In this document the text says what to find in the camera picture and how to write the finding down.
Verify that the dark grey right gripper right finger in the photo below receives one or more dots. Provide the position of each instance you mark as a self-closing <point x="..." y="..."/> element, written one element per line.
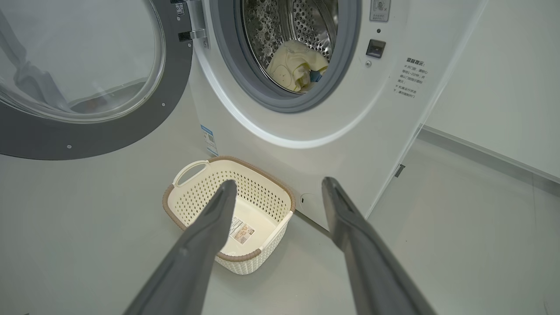
<point x="372" y="262"/>

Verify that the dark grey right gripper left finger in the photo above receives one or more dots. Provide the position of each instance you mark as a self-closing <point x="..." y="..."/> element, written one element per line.
<point x="192" y="258"/>

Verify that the grey washer door with glass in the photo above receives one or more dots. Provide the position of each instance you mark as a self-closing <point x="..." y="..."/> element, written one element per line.
<point x="87" y="140"/>

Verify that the yellow garment with bear print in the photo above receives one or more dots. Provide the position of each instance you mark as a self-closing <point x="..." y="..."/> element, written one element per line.
<point x="284" y="70"/>

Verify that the paper label inside basket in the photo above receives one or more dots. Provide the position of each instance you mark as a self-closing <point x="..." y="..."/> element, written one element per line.
<point x="241" y="231"/>

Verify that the cream laundry basket brown rim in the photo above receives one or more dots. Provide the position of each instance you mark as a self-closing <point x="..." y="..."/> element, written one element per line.
<point x="262" y="197"/>

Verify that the white front-load washing machine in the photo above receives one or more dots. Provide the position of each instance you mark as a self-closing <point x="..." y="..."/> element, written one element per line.
<point x="306" y="162"/>

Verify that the grey rubber door gasket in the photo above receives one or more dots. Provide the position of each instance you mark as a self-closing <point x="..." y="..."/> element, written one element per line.
<point x="345" y="65"/>

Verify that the black door latch socket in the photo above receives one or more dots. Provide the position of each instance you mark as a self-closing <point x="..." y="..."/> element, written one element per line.
<point x="375" y="48"/>

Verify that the metal washer door hinge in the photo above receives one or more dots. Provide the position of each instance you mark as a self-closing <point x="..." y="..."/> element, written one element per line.
<point x="197" y="34"/>

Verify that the blue energy label sticker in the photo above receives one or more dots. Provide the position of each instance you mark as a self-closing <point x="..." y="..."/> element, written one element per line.
<point x="209" y="140"/>

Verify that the perforated steel washer drum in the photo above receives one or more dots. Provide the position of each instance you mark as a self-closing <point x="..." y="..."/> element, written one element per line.
<point x="271" y="26"/>

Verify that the warning sticker on washer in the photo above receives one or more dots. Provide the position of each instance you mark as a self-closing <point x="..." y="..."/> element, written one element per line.
<point x="379" y="11"/>

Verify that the grey wall baseboard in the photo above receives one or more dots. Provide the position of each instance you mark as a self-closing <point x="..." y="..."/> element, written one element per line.
<point x="481" y="155"/>

